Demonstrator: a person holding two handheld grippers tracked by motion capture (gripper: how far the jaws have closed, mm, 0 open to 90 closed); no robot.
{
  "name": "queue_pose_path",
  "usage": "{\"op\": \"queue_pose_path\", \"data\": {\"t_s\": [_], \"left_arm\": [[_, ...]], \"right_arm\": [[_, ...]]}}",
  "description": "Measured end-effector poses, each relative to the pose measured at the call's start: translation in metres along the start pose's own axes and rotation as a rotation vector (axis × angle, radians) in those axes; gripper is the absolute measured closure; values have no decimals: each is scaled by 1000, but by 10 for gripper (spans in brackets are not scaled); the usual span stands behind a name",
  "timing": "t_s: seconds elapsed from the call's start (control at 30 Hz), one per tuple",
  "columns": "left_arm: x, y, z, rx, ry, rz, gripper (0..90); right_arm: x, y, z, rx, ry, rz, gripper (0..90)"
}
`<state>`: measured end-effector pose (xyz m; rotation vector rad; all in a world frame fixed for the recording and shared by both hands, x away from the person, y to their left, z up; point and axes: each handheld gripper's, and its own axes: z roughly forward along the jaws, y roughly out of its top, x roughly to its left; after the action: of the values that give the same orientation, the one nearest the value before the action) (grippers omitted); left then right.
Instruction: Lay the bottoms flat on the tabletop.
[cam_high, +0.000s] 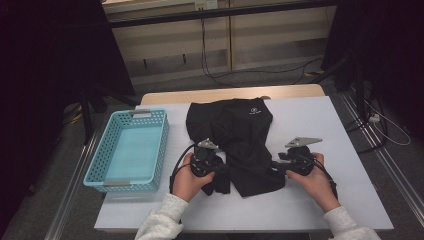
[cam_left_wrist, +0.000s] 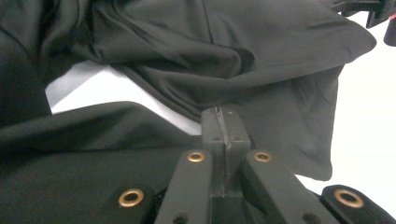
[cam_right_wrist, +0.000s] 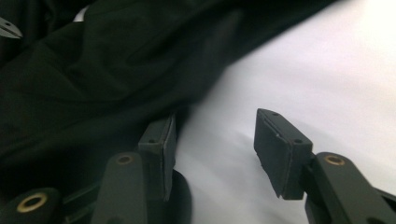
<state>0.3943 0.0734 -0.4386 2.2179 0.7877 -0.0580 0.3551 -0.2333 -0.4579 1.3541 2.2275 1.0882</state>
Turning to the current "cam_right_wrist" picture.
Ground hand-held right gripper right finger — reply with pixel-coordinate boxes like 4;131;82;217
253;107;396;224

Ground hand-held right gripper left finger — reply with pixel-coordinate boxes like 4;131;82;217
90;113;177;224

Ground black pants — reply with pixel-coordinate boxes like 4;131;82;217
0;0;337;200

